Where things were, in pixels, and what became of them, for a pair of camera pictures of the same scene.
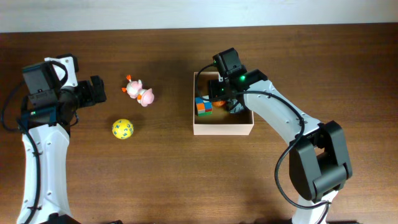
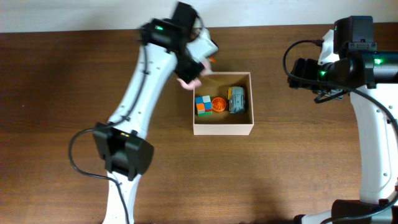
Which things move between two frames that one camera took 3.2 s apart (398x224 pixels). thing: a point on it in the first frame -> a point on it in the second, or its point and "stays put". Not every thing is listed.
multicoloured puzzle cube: x=203 y=108 stays put
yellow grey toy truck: x=234 y=106 stays put
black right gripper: x=213 y=88 -> x=303 y=68
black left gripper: x=94 y=97 -> x=189 y=77
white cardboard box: x=220 y=122 stays put
